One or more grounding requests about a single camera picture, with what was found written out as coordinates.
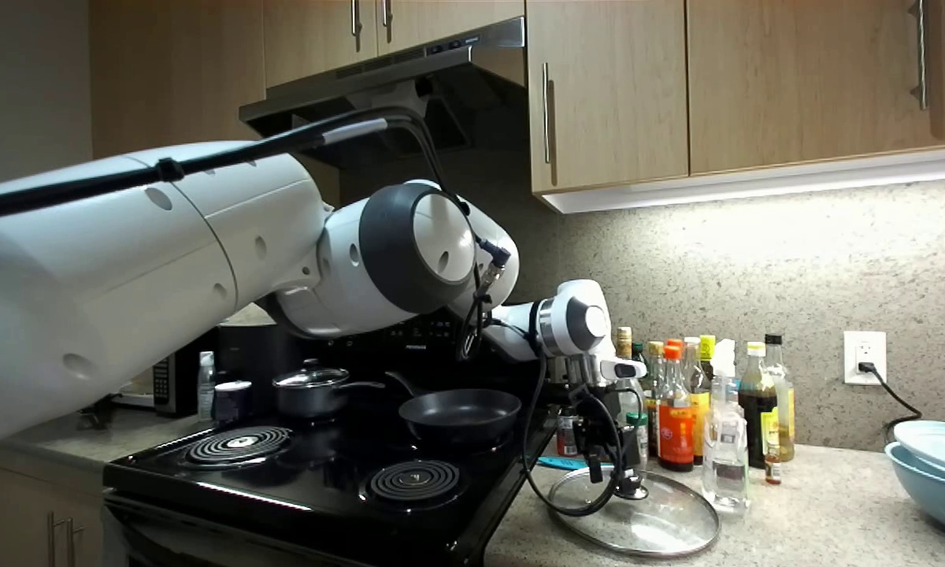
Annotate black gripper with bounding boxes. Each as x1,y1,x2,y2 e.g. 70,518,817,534
566,383,643,496

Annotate glass lid with black knob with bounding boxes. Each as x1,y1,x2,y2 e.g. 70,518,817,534
549,470,722,558

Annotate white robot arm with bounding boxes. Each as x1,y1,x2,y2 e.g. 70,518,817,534
0,142,632,442

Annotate black frying pan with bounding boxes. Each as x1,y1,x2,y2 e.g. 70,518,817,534
392,386,524,446

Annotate grey pot with glass lid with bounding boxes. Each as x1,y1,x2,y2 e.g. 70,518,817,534
273,365,380,423

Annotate black electric stove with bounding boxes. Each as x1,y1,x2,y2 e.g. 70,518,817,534
99,311,550,567

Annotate blue spatula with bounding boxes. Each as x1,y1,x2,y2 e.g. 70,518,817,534
536,454,586,472

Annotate orange sauce bottle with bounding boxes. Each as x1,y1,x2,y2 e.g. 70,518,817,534
655,341,696,470

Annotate clear spray bottle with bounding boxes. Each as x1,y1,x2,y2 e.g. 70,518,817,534
701,341,750,512

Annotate dark soy sauce bottle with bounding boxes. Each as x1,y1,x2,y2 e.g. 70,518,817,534
737,341,775,470

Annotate yellow label oil bottle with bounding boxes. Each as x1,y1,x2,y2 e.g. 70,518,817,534
758,333,795,465

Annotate light blue stacked bowls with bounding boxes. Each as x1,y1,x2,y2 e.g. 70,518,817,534
886,419,945,527

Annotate upper wooden cabinets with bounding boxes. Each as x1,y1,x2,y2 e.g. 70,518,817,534
89,0,945,192

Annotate wooden cabinets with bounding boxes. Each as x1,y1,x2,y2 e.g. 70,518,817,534
89,0,945,192
0,449,125,567

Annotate range hood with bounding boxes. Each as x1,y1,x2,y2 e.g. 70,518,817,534
239,16,527,147

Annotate lower wooden cabinets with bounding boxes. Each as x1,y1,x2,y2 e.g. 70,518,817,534
0,449,125,567

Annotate black power cord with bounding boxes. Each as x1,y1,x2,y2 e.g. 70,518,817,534
855,361,926,423

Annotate white wall outlet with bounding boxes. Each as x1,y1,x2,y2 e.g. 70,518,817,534
844,332,886,386

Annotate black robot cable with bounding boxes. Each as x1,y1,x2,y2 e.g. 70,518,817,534
0,105,643,518

